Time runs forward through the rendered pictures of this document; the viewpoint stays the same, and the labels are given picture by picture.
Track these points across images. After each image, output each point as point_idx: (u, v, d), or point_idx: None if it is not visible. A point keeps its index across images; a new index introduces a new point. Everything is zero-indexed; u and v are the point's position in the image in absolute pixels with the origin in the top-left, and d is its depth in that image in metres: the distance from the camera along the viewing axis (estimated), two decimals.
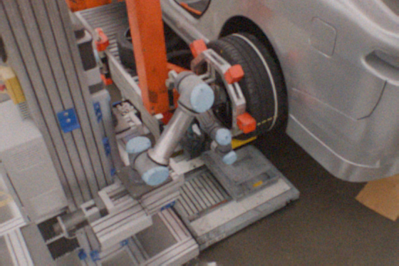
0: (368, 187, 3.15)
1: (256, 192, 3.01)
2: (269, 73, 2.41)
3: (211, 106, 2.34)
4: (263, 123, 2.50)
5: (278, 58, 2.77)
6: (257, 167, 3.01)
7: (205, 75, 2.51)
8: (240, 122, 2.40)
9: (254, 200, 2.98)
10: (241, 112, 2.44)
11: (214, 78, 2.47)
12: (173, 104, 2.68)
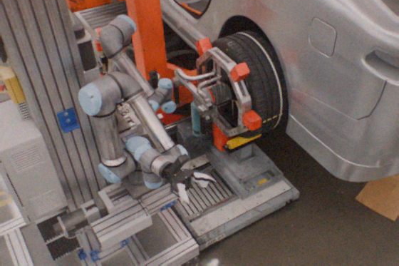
0: (368, 187, 3.15)
1: (261, 190, 3.02)
2: (275, 70, 2.43)
3: (217, 104, 2.35)
4: (268, 121, 2.52)
5: None
6: (261, 165, 3.03)
7: (211, 73, 2.53)
8: (246, 120, 2.42)
9: (254, 200, 2.98)
10: (246, 110, 2.46)
11: (219, 76, 2.49)
12: (179, 102, 2.70)
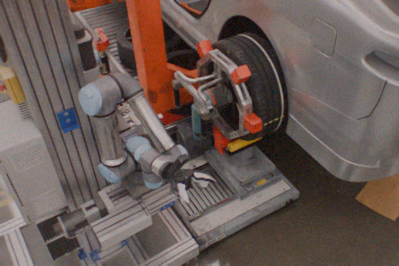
0: (368, 187, 3.15)
1: (260, 191, 3.02)
2: (276, 73, 2.41)
3: (218, 107, 2.33)
4: (270, 124, 2.50)
5: None
6: (263, 167, 3.01)
7: (211, 75, 2.51)
8: (246, 123, 2.40)
9: (254, 200, 2.98)
10: (247, 112, 2.44)
11: (220, 78, 2.47)
12: (179, 104, 2.68)
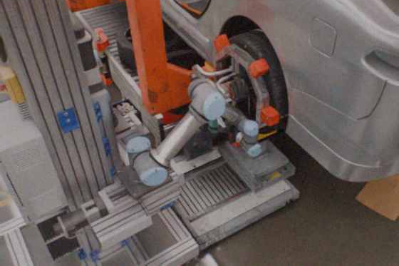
0: (368, 187, 3.15)
1: (273, 184, 3.07)
2: None
3: (236, 99, 2.38)
4: (286, 117, 2.55)
5: None
6: (276, 161, 3.06)
7: (229, 69, 2.56)
8: (264, 115, 2.45)
9: (254, 200, 2.98)
10: (264, 105, 2.49)
11: (238, 73, 2.52)
12: None
